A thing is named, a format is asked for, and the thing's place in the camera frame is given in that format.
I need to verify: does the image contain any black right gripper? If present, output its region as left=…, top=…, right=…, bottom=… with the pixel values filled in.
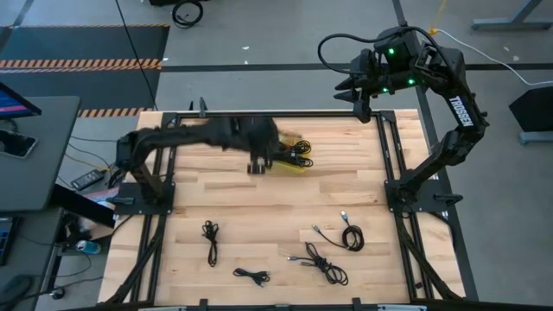
left=333, top=47, right=393, bottom=125

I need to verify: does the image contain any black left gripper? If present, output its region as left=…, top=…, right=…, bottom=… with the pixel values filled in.
left=235, top=116, right=283, bottom=175

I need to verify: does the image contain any yellow plastic bin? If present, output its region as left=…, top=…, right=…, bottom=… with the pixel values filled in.
left=270, top=129, right=315, bottom=175

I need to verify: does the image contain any black cable with red plug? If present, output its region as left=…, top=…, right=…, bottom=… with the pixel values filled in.
left=280, top=138, right=313, bottom=156

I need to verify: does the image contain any black cable silver USB-A plug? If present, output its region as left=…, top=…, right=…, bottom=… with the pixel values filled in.
left=232, top=267, right=272, bottom=288
left=311, top=210, right=366, bottom=253

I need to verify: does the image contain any grey braided USB-C cable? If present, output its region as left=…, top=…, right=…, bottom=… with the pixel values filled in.
left=286, top=241, right=350, bottom=287

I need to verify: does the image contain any grey metal stand foot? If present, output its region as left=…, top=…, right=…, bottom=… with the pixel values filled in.
left=470, top=0, right=553, bottom=31

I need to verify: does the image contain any black remote control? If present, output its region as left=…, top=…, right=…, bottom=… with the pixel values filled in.
left=70, top=168, right=107, bottom=191

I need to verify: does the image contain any black panel on stand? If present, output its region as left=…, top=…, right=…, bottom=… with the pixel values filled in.
left=508, top=85, right=553, bottom=146

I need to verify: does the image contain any blue water bottle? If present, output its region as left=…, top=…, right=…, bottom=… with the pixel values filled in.
left=75, top=239, right=103, bottom=256

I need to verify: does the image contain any black hazard-striped floor mat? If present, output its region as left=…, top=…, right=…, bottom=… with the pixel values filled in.
left=0, top=23, right=171, bottom=118

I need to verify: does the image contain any grey side desk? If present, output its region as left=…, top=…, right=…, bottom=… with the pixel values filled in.
left=0, top=95, right=82, bottom=213

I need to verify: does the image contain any grey low desk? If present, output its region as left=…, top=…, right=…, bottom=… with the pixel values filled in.
left=0, top=206, right=66, bottom=311

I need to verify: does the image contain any black smartphone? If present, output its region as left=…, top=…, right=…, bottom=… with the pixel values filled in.
left=0, top=128, right=39, bottom=160

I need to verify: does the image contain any monitor with blue screen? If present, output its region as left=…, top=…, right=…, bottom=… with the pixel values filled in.
left=0, top=81, right=43, bottom=121

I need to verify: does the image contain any dark keyboard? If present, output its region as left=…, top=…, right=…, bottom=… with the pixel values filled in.
left=0, top=215, right=21, bottom=267

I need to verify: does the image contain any dark grey computer mouse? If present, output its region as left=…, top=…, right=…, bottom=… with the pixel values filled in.
left=0, top=275, right=34, bottom=306

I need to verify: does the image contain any black aluminium table frame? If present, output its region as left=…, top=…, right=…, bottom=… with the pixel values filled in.
left=99, top=97, right=470, bottom=311

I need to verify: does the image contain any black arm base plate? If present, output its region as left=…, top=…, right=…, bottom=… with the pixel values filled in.
left=384, top=176, right=464, bottom=213
left=112, top=181, right=176, bottom=216

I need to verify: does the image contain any yellow floor cable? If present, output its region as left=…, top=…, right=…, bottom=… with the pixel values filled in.
left=428, top=0, right=449, bottom=36

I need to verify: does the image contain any white floor cable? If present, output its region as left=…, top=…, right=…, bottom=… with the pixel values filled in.
left=433, top=28, right=553, bottom=86

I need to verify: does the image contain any coiled black floor cable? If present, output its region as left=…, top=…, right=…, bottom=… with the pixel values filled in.
left=171, top=0, right=205, bottom=30

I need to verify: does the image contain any black hanging cable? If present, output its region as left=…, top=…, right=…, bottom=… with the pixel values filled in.
left=114, top=0, right=159, bottom=111

